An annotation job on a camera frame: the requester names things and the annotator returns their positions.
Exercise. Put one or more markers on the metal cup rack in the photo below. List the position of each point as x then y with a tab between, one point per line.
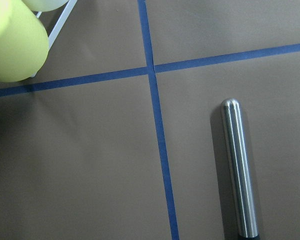
67	9

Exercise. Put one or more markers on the yellow-green cup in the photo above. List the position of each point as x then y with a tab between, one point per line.
24	43

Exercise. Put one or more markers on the white cup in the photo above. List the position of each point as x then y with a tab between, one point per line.
44	5

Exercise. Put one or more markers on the steel muddler black tip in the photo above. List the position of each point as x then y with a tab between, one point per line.
239	167

